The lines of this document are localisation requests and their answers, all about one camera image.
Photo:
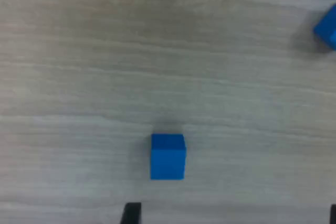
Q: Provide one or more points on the blue cube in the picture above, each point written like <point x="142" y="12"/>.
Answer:
<point x="326" y="28"/>
<point x="168" y="163"/>

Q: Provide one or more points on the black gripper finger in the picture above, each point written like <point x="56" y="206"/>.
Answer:
<point x="333" y="214"/>
<point x="132" y="213"/>

